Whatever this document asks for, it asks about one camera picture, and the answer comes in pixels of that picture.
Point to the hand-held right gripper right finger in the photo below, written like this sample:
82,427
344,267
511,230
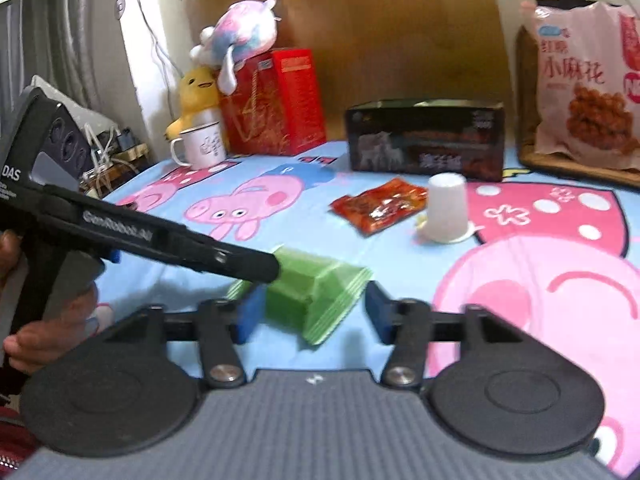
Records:
377,315

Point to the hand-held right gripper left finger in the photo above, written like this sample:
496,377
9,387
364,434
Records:
250,315

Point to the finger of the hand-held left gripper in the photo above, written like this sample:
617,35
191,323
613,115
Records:
240,262

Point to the large green leaf-print snack packet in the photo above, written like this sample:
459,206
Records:
320,290

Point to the black cardboard box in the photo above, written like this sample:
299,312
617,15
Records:
425,145

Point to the person's left hand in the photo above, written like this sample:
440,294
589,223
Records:
55,335

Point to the white router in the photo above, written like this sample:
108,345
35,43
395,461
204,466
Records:
97,152

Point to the grey patterned cloth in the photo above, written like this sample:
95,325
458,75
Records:
75,107

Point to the power strip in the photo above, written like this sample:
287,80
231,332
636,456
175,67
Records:
127,152

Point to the red snack packet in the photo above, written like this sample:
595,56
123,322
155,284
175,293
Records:
380,207

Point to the white enamel mug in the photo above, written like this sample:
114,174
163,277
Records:
202,149

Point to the grey curtain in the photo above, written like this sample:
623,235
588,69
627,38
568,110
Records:
75,35

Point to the white plastic cup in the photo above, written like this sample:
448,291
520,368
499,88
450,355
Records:
445,205

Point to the cartoon pig printed bed sheet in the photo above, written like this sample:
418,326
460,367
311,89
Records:
525,260

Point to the yellow plush toy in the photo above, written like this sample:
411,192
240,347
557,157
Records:
197,92

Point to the red gift box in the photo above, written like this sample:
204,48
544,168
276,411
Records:
285,110

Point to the white long-eared plush toy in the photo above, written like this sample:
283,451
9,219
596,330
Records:
227,76

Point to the pastel pink blue plush toy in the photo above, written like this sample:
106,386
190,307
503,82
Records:
245,30

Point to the brown seat cushion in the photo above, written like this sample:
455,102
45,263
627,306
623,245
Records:
525,110

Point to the wooden board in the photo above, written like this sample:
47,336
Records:
375,35

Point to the dark red bag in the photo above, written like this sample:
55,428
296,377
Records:
15,440

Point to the large pink snack bag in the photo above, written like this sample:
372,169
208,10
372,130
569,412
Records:
580,85

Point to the round wall hook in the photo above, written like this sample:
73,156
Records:
120,7

